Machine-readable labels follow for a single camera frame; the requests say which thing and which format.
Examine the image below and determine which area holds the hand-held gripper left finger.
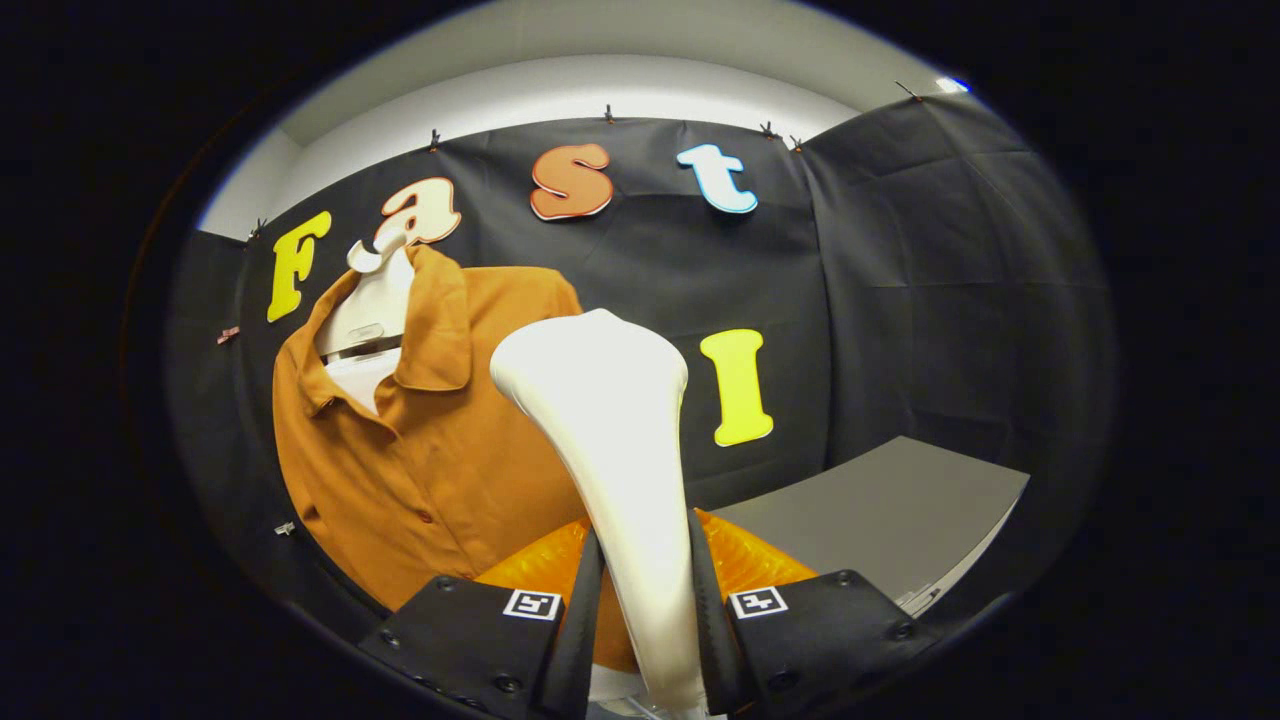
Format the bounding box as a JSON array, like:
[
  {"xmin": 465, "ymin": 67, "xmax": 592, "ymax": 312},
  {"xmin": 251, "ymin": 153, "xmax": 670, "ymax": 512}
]
[{"xmin": 358, "ymin": 517, "xmax": 608, "ymax": 720}]

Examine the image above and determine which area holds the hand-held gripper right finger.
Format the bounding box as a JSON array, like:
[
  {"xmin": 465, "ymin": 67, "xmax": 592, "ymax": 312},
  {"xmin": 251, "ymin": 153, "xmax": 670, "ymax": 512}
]
[{"xmin": 686, "ymin": 508, "xmax": 941, "ymax": 719}]

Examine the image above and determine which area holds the black backdrop cloth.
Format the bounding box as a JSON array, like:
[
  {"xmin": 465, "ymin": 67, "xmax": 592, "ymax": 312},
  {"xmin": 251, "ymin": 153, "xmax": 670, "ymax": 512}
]
[{"xmin": 165, "ymin": 92, "xmax": 1117, "ymax": 651}]

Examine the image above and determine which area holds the row of black clips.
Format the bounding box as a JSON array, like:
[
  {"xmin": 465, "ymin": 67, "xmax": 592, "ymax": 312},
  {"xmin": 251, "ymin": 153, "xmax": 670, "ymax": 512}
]
[{"xmin": 247, "ymin": 80, "xmax": 923, "ymax": 241}]

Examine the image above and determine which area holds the white mannequin torso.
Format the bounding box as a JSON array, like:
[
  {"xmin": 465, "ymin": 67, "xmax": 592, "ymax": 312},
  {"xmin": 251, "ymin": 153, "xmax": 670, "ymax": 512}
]
[{"xmin": 315, "ymin": 228, "xmax": 651, "ymax": 706}]

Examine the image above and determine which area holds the orange button-up shirt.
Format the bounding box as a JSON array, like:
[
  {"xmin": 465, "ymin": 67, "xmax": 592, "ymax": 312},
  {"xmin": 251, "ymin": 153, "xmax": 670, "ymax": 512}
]
[{"xmin": 272, "ymin": 245, "xmax": 641, "ymax": 673}]

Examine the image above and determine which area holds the grey table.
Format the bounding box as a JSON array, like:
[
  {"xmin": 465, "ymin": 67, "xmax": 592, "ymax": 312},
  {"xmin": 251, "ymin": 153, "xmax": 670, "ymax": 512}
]
[{"xmin": 712, "ymin": 435, "xmax": 1031, "ymax": 617}]

